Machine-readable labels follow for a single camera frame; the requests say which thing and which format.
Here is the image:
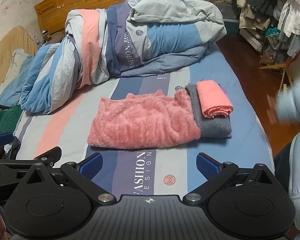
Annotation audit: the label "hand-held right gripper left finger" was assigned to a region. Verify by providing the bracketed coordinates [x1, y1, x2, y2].
[17, 152, 117, 204]

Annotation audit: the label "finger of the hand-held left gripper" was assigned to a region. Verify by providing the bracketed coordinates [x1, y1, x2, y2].
[0, 133, 15, 150]
[0, 147, 63, 176]

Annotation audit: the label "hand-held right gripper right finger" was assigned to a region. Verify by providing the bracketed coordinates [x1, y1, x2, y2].
[184, 152, 278, 204]

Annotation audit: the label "rack of hanging clothes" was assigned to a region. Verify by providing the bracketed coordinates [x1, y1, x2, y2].
[230, 0, 300, 65]

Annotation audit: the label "green cloth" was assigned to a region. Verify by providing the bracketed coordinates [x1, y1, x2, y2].
[0, 104, 24, 135]

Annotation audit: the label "grey knit sweater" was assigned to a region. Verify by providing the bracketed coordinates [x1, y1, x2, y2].
[184, 84, 233, 139]

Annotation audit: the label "striped bed sheet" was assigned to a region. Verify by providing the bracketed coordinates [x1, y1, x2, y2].
[12, 40, 275, 198]

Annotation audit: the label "light blue pillow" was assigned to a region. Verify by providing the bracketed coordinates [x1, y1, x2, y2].
[0, 49, 35, 109]

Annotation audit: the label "pink fluffy garment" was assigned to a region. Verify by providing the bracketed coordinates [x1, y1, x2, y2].
[87, 89, 203, 150]

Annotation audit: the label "coral folded cloth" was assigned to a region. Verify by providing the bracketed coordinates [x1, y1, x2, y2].
[196, 80, 234, 118]

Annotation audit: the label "person's dark pants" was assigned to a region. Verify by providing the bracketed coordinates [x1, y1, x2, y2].
[274, 142, 293, 190]

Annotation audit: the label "beige quilted mat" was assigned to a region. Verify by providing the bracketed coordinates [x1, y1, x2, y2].
[0, 25, 39, 94]

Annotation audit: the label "wooden stand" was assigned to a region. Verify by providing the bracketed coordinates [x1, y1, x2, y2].
[259, 55, 300, 92]

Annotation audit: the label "striped duvet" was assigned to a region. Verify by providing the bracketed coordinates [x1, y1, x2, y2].
[20, 0, 227, 115]

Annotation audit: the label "dark storage box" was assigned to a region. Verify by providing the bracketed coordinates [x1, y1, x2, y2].
[214, 1, 241, 37]

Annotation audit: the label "wooden headboard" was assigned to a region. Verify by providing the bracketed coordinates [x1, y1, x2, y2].
[34, 0, 127, 47]

